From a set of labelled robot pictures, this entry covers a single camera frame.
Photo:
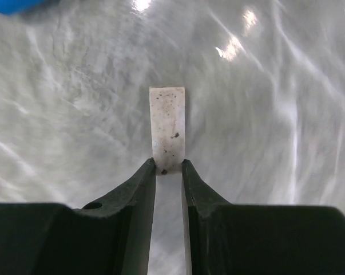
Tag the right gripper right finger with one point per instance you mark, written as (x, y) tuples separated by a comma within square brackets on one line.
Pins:
[(223, 238)]

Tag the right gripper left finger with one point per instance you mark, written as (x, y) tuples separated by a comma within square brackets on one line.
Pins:
[(110, 235)]

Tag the small grey eraser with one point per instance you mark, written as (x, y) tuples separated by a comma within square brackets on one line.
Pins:
[(167, 120)]

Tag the blue capped glue stick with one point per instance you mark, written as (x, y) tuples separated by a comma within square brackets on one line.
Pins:
[(9, 7)]

